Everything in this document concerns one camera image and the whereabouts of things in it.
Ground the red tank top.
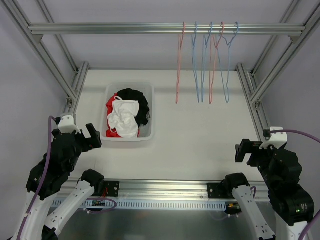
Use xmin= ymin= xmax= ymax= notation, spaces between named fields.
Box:
xmin=105 ymin=92 xmax=141 ymax=138

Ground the white tank top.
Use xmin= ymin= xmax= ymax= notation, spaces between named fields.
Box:
xmin=106 ymin=96 xmax=141 ymax=138

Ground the black tank top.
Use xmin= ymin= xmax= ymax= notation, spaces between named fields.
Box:
xmin=117 ymin=88 xmax=150 ymax=127

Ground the blue wire hanger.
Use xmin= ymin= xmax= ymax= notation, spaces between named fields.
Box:
xmin=201 ymin=22 xmax=213 ymax=103
xmin=191 ymin=22 xmax=200 ymax=103
xmin=217 ymin=21 xmax=240 ymax=104

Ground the pink wire hanger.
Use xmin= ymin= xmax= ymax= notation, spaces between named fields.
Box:
xmin=209 ymin=22 xmax=225 ymax=104
xmin=175 ymin=22 xmax=186 ymax=104

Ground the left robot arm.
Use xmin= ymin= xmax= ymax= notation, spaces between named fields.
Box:
xmin=12 ymin=123 xmax=104 ymax=240

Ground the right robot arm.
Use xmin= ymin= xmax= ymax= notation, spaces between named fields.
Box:
xmin=221 ymin=139 xmax=320 ymax=240

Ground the white plastic basket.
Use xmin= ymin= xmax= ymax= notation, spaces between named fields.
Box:
xmin=99 ymin=81 xmax=155 ymax=142

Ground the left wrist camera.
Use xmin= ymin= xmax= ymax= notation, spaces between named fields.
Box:
xmin=57 ymin=113 xmax=81 ymax=134

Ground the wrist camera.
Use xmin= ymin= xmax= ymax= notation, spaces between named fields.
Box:
xmin=259 ymin=127 xmax=288 ymax=150
xmin=57 ymin=113 xmax=81 ymax=134

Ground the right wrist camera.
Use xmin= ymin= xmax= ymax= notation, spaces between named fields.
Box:
xmin=259 ymin=127 xmax=288 ymax=150

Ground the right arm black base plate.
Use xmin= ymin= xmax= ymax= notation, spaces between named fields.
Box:
xmin=207 ymin=182 xmax=235 ymax=200

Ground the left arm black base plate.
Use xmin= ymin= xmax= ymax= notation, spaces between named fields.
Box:
xmin=102 ymin=180 xmax=120 ymax=197

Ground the white slotted cable duct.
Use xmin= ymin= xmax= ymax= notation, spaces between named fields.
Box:
xmin=51 ymin=198 xmax=227 ymax=212

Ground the aluminium frame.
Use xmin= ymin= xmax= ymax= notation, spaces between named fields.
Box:
xmin=0 ymin=0 xmax=320 ymax=240

